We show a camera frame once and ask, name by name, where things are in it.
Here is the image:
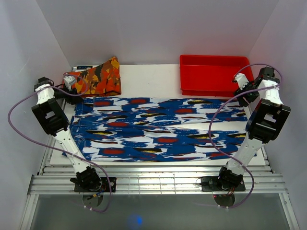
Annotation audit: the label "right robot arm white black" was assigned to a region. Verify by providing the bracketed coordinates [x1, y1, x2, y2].
[216, 67, 291, 191]

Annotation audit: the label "small blue white label card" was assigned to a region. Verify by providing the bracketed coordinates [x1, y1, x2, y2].
[72, 65, 93, 72]

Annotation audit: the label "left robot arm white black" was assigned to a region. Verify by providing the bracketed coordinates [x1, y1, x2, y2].
[32, 77, 102, 192]

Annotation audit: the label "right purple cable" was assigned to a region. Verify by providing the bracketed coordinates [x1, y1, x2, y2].
[207, 63, 283, 210]

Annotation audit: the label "purple cable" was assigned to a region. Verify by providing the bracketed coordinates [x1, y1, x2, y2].
[7, 74, 113, 213]
[207, 63, 283, 210]

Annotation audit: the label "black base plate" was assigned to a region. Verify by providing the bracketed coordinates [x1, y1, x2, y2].
[196, 176, 246, 192]
[71, 177, 117, 193]

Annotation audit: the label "red plastic tray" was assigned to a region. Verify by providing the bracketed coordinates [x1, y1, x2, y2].
[179, 55, 254, 97]

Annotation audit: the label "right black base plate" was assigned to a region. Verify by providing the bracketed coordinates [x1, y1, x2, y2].
[196, 176, 246, 192]

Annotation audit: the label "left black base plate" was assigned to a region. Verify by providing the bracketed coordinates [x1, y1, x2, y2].
[71, 177, 117, 193]

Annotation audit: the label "blue white red patterned trousers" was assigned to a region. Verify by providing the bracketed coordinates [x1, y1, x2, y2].
[70, 97, 248, 162]

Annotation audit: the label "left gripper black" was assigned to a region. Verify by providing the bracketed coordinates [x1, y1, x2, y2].
[53, 83, 84, 105]

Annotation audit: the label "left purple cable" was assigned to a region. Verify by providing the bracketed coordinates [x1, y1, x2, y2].
[7, 74, 113, 213]

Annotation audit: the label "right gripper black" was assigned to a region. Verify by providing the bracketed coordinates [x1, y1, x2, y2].
[233, 79, 260, 107]

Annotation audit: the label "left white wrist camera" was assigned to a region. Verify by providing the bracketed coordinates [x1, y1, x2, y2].
[63, 75, 77, 91]

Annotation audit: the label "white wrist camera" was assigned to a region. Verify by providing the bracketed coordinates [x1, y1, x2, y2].
[63, 75, 77, 91]
[234, 73, 249, 90]

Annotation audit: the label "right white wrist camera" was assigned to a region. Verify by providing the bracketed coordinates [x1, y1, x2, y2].
[234, 73, 249, 90]

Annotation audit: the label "aluminium rail frame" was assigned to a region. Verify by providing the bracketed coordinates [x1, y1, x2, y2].
[42, 101, 285, 195]

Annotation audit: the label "orange camouflage folded trousers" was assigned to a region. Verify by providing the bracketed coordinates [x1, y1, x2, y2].
[66, 57, 122, 97]

